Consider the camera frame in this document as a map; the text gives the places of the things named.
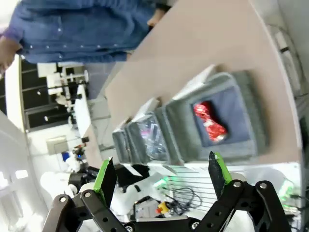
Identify grey fabric basket plastic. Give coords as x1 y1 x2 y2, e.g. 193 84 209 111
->
127 107 179 165

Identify paper label BOTTLE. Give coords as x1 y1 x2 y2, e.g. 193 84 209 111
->
122 163 143 177

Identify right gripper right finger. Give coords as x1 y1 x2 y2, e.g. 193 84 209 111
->
197 150 291 232

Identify person's left forearm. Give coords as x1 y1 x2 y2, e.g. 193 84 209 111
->
131 0 172 17

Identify white power strip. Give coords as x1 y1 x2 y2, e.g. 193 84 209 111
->
274 30 292 62

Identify white blank card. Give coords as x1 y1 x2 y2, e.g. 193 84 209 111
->
172 63 218 101

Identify person in denim shirt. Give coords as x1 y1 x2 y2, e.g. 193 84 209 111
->
0 0 169 76

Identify white long table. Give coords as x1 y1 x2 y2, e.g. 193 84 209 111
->
71 84 93 136

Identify person's left hand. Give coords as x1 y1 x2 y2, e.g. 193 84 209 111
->
146 10 167 28

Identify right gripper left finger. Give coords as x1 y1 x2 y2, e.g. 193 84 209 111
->
42 156 136 232

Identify yellow red emergency stop button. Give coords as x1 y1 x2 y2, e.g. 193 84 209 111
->
156 201 170 214

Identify black floor cables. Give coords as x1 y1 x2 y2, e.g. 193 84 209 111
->
166 187 204 216

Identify crushed red can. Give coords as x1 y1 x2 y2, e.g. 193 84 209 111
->
193 101 229 146

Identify grey fabric basket can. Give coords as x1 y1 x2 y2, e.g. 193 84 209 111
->
166 70 269 167

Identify grey fabric basket bottle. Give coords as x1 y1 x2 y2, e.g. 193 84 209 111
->
112 124 133 164

